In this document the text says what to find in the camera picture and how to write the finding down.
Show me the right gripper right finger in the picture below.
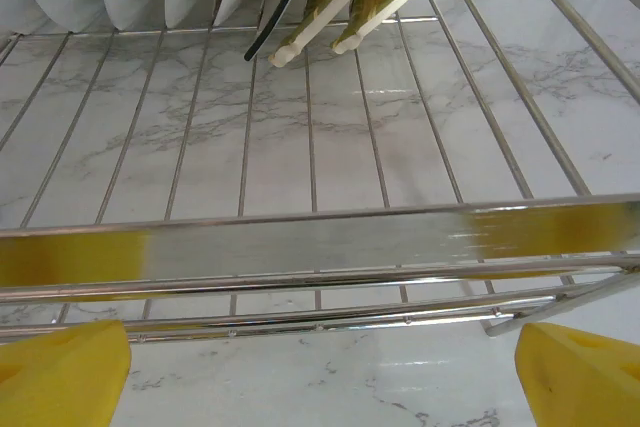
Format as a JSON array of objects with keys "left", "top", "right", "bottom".
[{"left": 514, "top": 323, "right": 640, "bottom": 427}]

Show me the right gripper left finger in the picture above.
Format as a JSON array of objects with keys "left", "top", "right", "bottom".
[{"left": 0, "top": 319, "right": 132, "bottom": 427}]

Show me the square white plate black rim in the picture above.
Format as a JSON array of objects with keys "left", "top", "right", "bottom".
[{"left": 243, "top": 0, "right": 321, "bottom": 62}]

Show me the steel wire dish rack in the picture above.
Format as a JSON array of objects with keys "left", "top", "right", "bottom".
[{"left": 0, "top": 0, "right": 640, "bottom": 348}]

